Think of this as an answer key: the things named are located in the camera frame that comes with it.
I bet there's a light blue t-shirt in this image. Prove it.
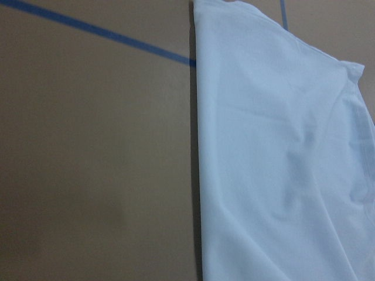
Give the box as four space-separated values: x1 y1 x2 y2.
194 1 374 280

